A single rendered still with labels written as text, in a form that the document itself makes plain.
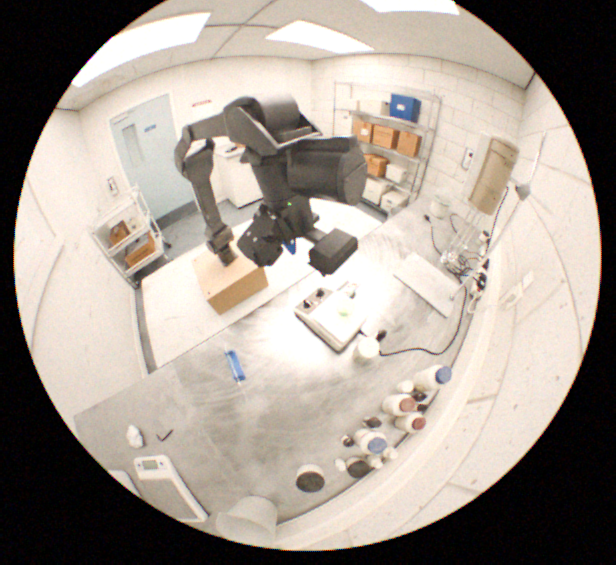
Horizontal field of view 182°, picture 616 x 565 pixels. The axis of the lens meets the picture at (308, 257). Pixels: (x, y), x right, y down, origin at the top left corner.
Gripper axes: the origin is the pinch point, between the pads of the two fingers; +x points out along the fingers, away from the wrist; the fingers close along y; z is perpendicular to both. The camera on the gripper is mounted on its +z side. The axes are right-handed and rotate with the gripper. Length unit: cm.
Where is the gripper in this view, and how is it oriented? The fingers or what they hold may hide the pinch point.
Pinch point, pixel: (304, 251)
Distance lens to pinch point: 31.6
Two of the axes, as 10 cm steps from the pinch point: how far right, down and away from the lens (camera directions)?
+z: -7.1, 6.2, -3.4
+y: 6.8, 4.5, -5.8
